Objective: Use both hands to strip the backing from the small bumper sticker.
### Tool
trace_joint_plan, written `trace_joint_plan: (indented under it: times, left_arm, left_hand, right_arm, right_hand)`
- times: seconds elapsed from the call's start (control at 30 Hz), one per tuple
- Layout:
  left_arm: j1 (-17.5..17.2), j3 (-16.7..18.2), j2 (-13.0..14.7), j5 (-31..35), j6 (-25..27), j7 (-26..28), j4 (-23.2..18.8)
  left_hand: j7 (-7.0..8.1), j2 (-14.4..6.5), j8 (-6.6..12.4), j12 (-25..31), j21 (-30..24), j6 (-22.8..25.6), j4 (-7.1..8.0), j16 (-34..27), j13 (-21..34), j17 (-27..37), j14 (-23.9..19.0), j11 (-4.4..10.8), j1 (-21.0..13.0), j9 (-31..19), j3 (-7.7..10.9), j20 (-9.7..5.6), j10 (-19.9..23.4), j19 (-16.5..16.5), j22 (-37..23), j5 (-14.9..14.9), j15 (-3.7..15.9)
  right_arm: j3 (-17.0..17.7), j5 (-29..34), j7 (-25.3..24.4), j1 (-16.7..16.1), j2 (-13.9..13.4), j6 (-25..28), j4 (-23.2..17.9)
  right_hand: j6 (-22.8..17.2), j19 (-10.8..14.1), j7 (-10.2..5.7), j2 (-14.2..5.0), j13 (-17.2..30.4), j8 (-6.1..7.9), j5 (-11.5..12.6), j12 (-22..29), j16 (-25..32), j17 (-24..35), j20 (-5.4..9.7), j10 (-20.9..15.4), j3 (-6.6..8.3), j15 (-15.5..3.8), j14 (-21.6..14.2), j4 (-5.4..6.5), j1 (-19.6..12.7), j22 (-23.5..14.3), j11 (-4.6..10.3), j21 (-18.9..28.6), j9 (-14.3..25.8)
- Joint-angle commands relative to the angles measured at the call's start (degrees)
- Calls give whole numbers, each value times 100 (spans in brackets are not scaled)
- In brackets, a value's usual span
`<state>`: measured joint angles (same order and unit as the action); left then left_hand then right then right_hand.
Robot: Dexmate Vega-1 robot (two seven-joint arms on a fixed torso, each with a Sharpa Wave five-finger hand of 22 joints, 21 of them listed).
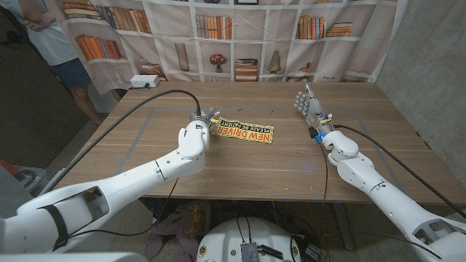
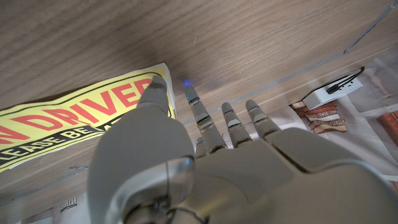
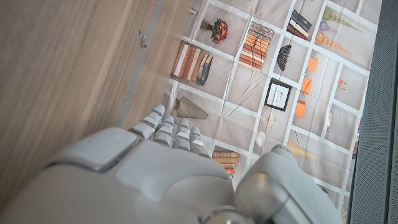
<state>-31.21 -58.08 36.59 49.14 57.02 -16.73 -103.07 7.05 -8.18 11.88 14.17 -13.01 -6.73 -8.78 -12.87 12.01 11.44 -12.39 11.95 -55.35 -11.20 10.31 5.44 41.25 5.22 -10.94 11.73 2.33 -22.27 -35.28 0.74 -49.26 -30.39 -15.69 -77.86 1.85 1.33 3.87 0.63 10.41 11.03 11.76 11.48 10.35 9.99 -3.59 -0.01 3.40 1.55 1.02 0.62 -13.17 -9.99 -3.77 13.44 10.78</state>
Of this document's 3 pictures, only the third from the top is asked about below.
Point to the printed bookshelf backdrop cloth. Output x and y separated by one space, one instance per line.
242 90

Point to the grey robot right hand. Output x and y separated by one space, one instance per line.
140 186

